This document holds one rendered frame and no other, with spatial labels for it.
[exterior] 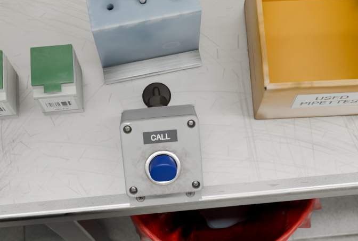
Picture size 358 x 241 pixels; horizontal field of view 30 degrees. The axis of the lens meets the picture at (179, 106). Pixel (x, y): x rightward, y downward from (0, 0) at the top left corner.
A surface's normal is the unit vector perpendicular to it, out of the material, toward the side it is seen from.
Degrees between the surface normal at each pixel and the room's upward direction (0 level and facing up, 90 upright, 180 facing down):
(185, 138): 30
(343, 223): 0
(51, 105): 90
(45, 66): 0
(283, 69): 0
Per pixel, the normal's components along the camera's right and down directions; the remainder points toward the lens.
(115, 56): 0.21, 0.93
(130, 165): 0.05, 0.20
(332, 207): 0.00, -0.31
